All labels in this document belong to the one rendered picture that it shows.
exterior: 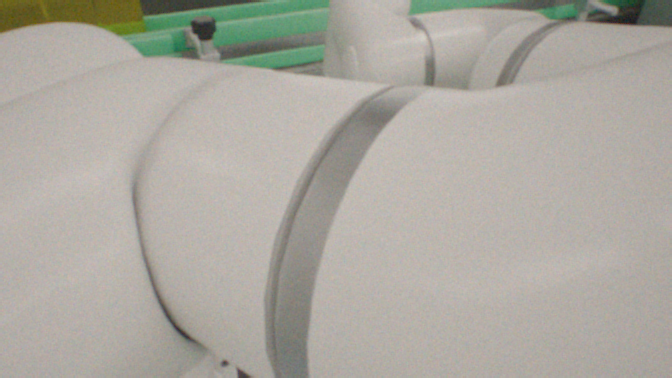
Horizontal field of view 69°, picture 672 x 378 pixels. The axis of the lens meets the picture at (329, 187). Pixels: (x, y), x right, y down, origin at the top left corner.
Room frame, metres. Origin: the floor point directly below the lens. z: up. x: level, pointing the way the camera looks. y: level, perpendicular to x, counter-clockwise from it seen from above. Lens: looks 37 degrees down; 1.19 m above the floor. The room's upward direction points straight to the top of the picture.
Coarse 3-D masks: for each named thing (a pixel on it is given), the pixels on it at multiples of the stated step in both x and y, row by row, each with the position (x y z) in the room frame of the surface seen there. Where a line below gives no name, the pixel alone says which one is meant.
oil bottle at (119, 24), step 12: (96, 0) 0.65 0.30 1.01; (108, 0) 0.66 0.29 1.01; (120, 0) 0.66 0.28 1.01; (132, 0) 0.67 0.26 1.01; (108, 12) 0.66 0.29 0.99; (120, 12) 0.66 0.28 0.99; (132, 12) 0.67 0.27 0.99; (108, 24) 0.65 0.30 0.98; (120, 24) 0.66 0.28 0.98; (132, 24) 0.67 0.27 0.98; (144, 24) 0.68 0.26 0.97
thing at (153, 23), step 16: (272, 0) 0.82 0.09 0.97; (288, 0) 0.82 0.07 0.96; (304, 0) 0.83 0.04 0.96; (320, 0) 0.84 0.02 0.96; (144, 16) 0.73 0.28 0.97; (160, 16) 0.74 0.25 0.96; (176, 16) 0.75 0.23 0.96; (192, 16) 0.76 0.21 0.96; (224, 16) 0.78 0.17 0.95; (240, 16) 0.79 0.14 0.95; (256, 16) 0.80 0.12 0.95
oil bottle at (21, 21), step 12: (0, 0) 0.61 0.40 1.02; (12, 0) 0.61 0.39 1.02; (24, 0) 0.62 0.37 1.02; (36, 0) 0.62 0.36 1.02; (0, 12) 0.61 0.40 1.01; (12, 12) 0.61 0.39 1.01; (24, 12) 0.62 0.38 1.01; (36, 12) 0.62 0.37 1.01; (0, 24) 0.60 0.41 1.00; (12, 24) 0.61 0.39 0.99; (24, 24) 0.61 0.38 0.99; (36, 24) 0.62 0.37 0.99
